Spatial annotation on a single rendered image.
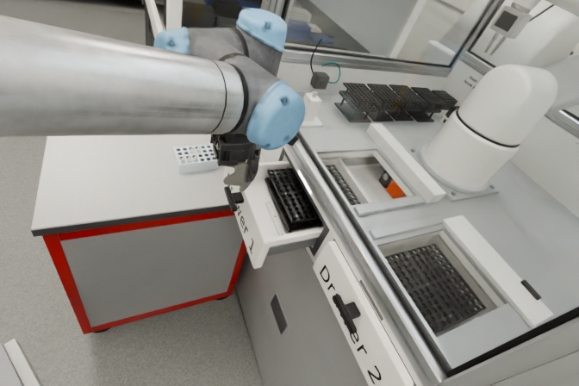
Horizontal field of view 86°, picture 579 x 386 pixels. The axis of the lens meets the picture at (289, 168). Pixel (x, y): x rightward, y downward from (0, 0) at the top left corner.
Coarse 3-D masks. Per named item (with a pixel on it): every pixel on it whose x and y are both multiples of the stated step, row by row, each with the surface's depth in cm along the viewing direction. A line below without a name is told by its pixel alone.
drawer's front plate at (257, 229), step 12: (228, 168) 82; (240, 204) 75; (252, 204) 70; (240, 216) 76; (252, 216) 68; (240, 228) 77; (252, 228) 69; (264, 228) 66; (264, 240) 64; (252, 252) 70; (264, 252) 66; (252, 264) 71
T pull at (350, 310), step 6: (336, 300) 60; (342, 300) 61; (342, 306) 60; (348, 306) 60; (354, 306) 60; (342, 312) 59; (348, 312) 59; (354, 312) 59; (348, 318) 58; (354, 318) 59; (348, 324) 57; (354, 324) 58; (354, 330) 57
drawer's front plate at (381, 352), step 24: (336, 264) 66; (336, 288) 66; (360, 288) 62; (336, 312) 67; (360, 312) 60; (360, 336) 60; (384, 336) 56; (360, 360) 61; (384, 360) 55; (384, 384) 55; (408, 384) 51
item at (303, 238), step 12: (264, 168) 87; (276, 168) 89; (264, 180) 90; (252, 192) 85; (264, 192) 86; (264, 204) 83; (264, 216) 80; (312, 228) 82; (276, 240) 69; (288, 240) 71; (300, 240) 73; (312, 240) 75; (276, 252) 72
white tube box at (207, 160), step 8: (200, 144) 99; (208, 144) 101; (176, 152) 94; (184, 152) 95; (208, 152) 98; (176, 160) 93; (192, 160) 93; (200, 160) 94; (208, 160) 95; (216, 160) 96; (184, 168) 92; (192, 168) 94; (200, 168) 95; (208, 168) 97; (216, 168) 99
